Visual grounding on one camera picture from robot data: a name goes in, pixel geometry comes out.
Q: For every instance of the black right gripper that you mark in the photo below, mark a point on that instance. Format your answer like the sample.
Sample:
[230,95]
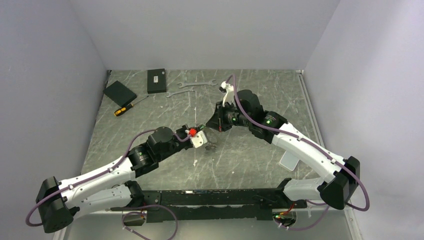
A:
[217,121]

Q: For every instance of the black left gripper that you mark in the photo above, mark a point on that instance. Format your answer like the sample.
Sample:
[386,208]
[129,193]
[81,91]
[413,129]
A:
[183,129]

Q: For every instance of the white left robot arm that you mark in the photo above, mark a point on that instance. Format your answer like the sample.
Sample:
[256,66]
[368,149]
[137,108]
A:
[59,202]

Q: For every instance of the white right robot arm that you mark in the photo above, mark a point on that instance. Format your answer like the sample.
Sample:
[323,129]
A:
[338,176]

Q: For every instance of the large silver wrench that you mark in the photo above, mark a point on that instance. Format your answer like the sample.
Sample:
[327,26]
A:
[193,84]

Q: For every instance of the small silver wrench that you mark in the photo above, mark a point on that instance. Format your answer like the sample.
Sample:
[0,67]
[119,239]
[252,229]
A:
[171,94]

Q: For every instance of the yellow black screwdriver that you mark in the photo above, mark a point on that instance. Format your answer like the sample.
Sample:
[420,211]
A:
[119,112]

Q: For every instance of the flat black box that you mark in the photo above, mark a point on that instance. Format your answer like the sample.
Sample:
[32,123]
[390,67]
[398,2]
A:
[119,94]

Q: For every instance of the white square device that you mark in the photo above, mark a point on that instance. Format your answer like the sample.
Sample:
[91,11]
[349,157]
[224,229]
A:
[289,161]

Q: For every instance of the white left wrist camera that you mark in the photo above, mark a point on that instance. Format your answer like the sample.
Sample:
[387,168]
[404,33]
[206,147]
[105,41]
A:
[199,140]

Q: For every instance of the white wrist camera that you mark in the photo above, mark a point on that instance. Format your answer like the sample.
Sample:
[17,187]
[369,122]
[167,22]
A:
[199,140]
[228,90]

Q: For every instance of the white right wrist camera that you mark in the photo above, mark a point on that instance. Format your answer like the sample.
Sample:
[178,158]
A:
[228,90]

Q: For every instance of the black network switch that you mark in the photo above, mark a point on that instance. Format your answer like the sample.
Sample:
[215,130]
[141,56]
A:
[156,81]

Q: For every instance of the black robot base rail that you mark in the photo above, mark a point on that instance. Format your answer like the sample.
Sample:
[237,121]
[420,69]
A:
[261,204]

